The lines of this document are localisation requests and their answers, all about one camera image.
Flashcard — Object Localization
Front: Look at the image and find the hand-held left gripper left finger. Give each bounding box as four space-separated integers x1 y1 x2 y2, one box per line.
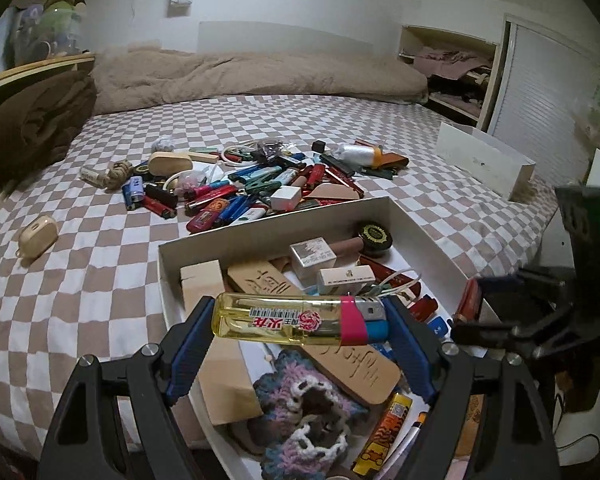
39 296 216 480

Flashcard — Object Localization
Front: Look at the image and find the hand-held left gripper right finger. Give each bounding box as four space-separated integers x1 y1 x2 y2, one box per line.
384 296 563 480

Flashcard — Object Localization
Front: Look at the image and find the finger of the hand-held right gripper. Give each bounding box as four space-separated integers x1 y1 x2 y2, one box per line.
450 310 561 361
477 267 578 323

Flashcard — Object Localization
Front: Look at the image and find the clear yellow lighter pink band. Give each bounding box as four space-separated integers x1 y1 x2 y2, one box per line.
211 292 390 347

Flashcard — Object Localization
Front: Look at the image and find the yellow printed lighter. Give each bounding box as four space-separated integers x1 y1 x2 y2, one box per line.
352 392 414 476

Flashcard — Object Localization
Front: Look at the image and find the white cardboard box container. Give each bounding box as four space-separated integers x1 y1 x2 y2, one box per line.
157 196 503 480

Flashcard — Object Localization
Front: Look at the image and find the blue lighter white print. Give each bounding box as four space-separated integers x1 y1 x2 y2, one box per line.
425 317 453 346

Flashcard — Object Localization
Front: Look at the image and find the plain wooden block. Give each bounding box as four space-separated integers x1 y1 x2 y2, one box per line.
180 259 263 423

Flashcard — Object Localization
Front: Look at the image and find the carved wooden plaque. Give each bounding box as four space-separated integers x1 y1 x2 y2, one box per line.
226 256 402 407

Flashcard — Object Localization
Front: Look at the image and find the flat white packet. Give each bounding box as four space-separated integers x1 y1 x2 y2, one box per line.
317 266 377 297

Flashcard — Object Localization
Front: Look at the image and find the checkered bed sheet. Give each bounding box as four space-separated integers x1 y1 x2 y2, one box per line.
0 95 566 461

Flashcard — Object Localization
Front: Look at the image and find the long white paper box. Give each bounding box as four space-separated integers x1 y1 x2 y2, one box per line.
436 121 537 202

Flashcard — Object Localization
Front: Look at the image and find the black round tin gold label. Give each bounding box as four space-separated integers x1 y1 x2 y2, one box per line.
355 221 396 252

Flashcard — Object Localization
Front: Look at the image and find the brown cylinder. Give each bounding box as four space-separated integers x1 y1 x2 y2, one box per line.
327 237 366 261

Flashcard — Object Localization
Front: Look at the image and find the pastel crocheted piece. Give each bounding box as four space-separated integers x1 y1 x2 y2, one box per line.
247 349 371 480

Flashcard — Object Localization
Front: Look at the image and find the white ribbed sliding door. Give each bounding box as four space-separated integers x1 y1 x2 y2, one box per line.
487 15 600 176

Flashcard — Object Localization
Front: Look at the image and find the small silver white box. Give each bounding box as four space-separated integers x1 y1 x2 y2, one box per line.
289 236 332 283

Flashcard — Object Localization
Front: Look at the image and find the pile of assorted lighters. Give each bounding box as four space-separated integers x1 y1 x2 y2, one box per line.
122 140 366 233

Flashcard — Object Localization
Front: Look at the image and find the brown leather case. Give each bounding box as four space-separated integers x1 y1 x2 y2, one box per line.
375 152 410 171

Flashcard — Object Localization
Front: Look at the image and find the beige oval case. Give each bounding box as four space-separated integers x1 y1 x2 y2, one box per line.
147 152 193 177

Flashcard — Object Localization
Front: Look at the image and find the beige earbud case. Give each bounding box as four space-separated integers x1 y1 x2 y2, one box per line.
17 215 61 261

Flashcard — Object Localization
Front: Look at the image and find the clear film roll orange cap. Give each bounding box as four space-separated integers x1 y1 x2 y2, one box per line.
337 142 385 168

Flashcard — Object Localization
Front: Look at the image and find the brown folded blanket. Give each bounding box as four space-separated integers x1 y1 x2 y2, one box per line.
0 70 98 186

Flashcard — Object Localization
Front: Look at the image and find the beige fluffy duvet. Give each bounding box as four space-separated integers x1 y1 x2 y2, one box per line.
87 45 428 116

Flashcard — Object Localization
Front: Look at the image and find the wooden bedside shelf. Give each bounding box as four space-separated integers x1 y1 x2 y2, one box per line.
0 55 96 211

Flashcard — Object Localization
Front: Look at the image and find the green plush toy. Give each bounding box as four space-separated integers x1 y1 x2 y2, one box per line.
10 0 88 61

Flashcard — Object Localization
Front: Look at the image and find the knotted rope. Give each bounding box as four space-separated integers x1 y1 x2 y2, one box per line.
102 159 136 191

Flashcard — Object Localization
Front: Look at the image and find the wall cubby with clothes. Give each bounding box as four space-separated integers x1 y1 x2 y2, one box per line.
397 25 501 126

